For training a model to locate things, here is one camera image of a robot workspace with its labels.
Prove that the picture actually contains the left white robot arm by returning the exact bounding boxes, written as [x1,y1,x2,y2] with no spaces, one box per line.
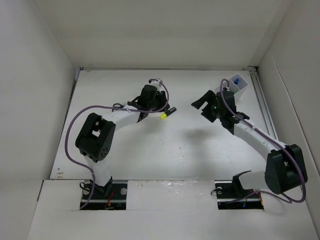
[75,79,170,199]

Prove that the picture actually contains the white three-compartment container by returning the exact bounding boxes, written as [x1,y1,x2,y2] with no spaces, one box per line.
[223,73,249,103]

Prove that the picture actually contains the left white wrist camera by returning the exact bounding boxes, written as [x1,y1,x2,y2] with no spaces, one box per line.
[150,78,163,92]

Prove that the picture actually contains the aluminium side rail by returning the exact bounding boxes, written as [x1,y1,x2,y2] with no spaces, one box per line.
[247,67,279,140]

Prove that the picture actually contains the black handled scissors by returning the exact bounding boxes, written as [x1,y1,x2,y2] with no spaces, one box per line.
[112,103,124,112]

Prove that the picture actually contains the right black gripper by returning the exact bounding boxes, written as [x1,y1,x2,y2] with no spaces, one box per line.
[191,89,225,123]

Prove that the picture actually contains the yellow highlighter marker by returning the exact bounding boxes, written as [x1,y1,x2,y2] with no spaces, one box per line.
[160,107,177,120]

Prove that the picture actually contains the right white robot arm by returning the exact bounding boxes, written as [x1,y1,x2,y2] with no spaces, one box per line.
[191,88,308,195]

